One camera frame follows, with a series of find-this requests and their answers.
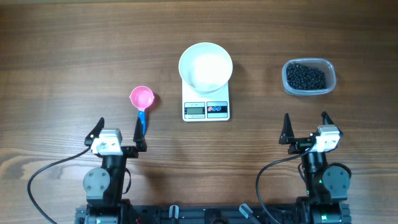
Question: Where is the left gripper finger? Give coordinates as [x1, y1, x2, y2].
[85, 117, 104, 146]
[133, 118, 147, 152]

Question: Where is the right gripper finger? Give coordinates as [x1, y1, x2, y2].
[279, 113, 295, 145]
[321, 111, 343, 137]

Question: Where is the pink scoop blue handle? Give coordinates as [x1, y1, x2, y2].
[129, 86, 155, 135]

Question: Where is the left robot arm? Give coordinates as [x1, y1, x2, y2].
[75, 118, 147, 224]

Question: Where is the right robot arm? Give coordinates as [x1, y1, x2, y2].
[279, 111, 352, 224]

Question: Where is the white digital kitchen scale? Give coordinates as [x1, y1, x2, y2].
[182, 82, 230, 122]

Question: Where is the white bowl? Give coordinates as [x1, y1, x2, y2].
[178, 42, 233, 93]

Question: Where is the clear plastic container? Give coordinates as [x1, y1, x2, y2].
[282, 58, 336, 96]

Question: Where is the black beans pile in container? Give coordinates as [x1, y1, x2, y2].
[286, 63, 326, 90]

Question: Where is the right black camera cable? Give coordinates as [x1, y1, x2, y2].
[255, 136, 317, 224]

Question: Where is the black camera cable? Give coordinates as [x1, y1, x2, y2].
[255, 136, 317, 224]
[27, 146, 93, 224]

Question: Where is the left black camera cable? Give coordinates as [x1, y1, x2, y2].
[27, 146, 93, 224]

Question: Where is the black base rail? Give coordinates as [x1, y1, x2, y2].
[75, 203, 352, 224]

